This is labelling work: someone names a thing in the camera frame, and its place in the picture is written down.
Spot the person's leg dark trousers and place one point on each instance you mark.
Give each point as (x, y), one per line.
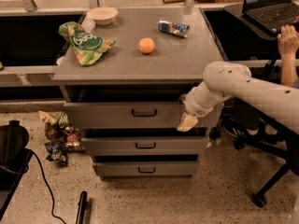
(246, 115)

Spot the grey bottom drawer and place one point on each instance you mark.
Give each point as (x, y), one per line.
(152, 168)

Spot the person's black shoe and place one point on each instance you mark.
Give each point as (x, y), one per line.
(237, 130)

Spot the grey middle drawer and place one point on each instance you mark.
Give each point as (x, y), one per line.
(132, 146)

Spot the black laptop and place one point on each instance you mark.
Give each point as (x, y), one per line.
(271, 14)

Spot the black office chair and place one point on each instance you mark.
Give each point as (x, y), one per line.
(278, 140)

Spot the orange fruit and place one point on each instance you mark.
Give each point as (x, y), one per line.
(146, 45)

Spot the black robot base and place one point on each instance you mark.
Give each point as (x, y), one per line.
(13, 140)

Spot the person's hand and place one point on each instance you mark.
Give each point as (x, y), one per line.
(288, 41)

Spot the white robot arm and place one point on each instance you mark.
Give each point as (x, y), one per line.
(222, 81)

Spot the crushed blue soda can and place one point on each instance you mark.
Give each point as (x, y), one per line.
(173, 28)

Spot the grey drawer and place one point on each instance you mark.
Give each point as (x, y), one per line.
(132, 146)
(152, 168)
(125, 115)

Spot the pile of snack bags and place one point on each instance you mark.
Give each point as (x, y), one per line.
(62, 137)

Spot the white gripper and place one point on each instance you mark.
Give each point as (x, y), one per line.
(195, 107)

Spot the green chip bag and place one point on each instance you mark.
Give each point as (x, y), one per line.
(88, 48)

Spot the grey drawer cabinet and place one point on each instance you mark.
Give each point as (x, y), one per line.
(125, 74)

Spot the grey top drawer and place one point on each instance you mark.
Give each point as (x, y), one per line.
(125, 115)

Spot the black rod on floor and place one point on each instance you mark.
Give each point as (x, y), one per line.
(81, 207)

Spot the person's forearm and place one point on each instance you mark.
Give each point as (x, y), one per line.
(288, 73)

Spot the white bowl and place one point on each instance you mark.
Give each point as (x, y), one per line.
(103, 15)

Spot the wooden stick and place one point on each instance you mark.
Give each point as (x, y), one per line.
(172, 1)

